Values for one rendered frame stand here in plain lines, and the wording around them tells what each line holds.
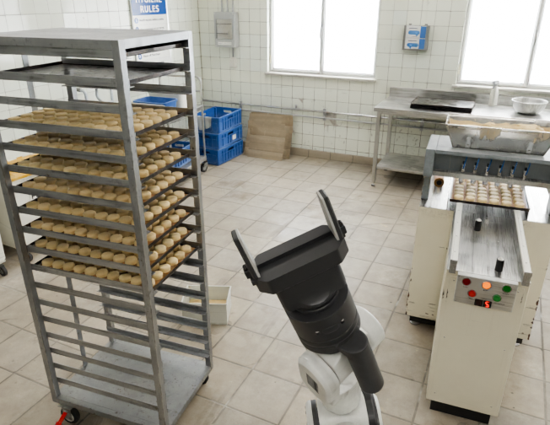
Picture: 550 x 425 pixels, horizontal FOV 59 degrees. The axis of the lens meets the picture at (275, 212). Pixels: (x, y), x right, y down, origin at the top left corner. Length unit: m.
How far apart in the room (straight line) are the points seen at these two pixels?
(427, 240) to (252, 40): 4.25
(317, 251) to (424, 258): 2.51
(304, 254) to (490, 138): 2.34
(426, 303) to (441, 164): 0.88
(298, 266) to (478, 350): 2.01
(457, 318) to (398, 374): 0.68
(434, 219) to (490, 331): 0.79
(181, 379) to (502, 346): 1.55
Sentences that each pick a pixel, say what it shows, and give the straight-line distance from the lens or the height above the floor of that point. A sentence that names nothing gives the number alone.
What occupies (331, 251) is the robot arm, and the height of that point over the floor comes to 1.67.
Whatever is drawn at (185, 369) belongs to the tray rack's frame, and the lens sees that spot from 2.75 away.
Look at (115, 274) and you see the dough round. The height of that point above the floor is 0.88.
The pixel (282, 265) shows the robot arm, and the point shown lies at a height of 1.65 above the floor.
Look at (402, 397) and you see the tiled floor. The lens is 2.86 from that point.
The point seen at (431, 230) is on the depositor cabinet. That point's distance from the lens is 3.00.
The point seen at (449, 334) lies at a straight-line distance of 2.49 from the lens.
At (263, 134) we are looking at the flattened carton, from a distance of 6.49.
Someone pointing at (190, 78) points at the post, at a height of 1.64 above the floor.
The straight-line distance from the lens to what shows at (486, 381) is 2.64.
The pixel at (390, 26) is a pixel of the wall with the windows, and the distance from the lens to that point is 5.98.
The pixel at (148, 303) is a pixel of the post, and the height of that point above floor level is 0.84.
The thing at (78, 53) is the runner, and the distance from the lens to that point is 1.84.
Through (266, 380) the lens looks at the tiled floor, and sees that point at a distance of 2.86.
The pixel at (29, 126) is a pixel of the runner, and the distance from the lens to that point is 2.07.
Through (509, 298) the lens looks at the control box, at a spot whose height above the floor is 0.77.
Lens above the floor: 1.94
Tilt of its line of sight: 24 degrees down
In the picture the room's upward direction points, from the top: straight up
